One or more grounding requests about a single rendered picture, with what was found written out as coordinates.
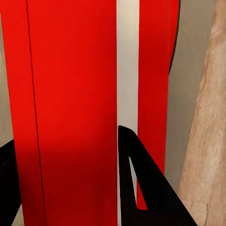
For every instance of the radio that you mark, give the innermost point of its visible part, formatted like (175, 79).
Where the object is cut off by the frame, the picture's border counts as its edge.
(77, 70)

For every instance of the coffee table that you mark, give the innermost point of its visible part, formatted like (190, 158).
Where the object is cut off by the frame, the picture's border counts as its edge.
(195, 22)

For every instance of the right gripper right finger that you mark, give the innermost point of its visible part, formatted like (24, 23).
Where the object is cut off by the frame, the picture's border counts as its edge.
(164, 208)

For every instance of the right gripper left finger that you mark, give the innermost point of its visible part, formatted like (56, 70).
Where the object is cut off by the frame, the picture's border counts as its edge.
(10, 196)

